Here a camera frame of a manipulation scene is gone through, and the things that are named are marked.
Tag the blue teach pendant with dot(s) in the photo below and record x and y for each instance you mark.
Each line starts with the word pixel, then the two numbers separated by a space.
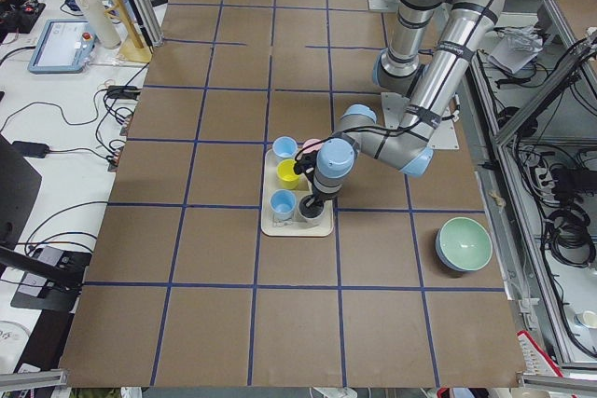
pixel 64 47

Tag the wooden mug tree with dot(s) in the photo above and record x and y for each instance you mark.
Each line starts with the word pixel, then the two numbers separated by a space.
pixel 133 48

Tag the translucent white plastic cup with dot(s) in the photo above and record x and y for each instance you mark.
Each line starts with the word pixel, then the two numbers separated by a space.
pixel 311 219

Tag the light blue plastic cup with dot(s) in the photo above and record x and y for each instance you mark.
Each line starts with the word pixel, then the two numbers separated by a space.
pixel 283 204

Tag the cream plastic tray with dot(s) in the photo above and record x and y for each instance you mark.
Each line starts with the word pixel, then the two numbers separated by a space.
pixel 297 226

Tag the blue bowl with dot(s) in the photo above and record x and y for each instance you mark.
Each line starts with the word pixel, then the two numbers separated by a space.
pixel 451 252

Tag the white thermos bottle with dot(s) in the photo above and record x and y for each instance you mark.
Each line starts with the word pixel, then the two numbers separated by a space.
pixel 105 30

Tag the green bowl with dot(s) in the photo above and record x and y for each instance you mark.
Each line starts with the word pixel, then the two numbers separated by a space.
pixel 474 237

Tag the pink plastic cup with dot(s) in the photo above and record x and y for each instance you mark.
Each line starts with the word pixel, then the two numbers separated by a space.
pixel 312 144

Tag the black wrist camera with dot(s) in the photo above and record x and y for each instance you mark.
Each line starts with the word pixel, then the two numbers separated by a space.
pixel 305 162

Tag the yellow plastic cup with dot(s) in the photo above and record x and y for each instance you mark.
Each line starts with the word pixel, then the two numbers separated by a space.
pixel 286 176

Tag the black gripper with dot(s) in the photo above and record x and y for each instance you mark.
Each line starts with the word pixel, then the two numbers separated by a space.
pixel 320 197

